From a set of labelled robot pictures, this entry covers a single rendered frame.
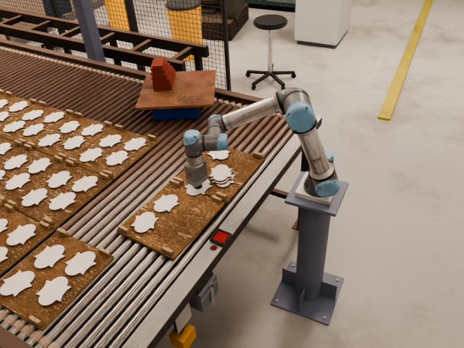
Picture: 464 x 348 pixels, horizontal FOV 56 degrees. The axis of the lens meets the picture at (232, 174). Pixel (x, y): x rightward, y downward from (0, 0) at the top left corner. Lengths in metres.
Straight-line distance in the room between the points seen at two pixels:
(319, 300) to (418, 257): 0.81
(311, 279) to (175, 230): 1.03
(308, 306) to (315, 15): 4.16
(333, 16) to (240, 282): 4.01
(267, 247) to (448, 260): 1.24
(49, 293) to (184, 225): 0.65
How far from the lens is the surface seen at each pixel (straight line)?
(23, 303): 2.03
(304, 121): 1.82
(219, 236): 2.03
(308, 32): 6.23
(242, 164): 2.42
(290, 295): 2.95
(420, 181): 3.98
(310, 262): 2.64
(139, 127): 2.89
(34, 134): 3.04
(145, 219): 2.15
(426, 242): 3.46
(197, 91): 2.96
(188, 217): 2.13
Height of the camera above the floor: 2.40
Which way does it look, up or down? 39 degrees down
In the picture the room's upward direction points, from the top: 4 degrees counter-clockwise
